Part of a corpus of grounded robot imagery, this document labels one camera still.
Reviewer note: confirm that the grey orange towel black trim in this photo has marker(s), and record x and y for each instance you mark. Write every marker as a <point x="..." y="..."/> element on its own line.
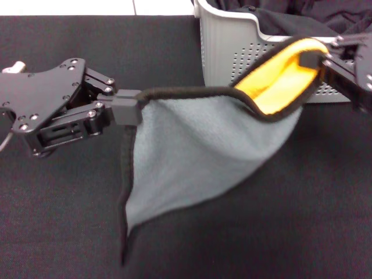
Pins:
<point x="189" y="145"/>

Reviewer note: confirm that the grey perforated storage box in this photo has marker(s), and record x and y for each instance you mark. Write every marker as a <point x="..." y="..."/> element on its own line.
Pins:
<point x="221" y="52"/>

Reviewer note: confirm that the black tablecloth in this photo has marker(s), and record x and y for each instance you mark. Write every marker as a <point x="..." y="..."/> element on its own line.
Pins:
<point x="261" y="218"/>

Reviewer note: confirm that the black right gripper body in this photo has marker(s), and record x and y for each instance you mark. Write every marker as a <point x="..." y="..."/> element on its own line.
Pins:
<point x="364" y="78"/>

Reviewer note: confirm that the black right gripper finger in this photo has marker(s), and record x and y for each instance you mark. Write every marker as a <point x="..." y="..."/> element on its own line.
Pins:
<point x="337" y="77"/>
<point x="351" y="40"/>

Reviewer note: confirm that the silver left mount thumbscrew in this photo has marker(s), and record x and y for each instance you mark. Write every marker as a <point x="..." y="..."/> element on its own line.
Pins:
<point x="16" y="67"/>

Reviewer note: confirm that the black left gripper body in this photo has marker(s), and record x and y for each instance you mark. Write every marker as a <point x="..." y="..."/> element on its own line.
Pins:
<point x="43" y="93"/>

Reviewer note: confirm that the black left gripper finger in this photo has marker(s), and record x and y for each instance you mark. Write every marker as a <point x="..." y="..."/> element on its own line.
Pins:
<point x="100" y="84"/>
<point x="125" y="112"/>

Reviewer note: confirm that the black cloth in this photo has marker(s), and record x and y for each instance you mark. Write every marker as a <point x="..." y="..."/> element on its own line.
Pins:
<point x="290" y="23"/>

